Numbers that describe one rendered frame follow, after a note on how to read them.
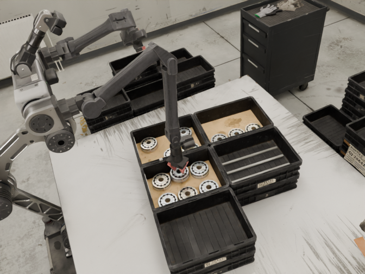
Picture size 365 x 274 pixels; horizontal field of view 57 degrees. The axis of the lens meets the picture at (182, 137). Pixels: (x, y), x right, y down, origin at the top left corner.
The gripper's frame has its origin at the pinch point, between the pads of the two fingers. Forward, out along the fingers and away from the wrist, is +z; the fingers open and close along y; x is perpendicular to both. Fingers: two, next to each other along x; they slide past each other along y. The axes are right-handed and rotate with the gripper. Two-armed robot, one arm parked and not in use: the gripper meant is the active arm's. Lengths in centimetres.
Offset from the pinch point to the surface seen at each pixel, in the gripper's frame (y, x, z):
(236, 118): -10, -56, 5
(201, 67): 63, -146, 38
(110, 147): 62, -11, 20
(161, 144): 23.0, -17.3, 6.0
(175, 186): -0.6, 6.1, 6.1
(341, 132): -70, -130, 59
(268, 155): -38, -35, 5
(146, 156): 26.2, -5.3, 6.3
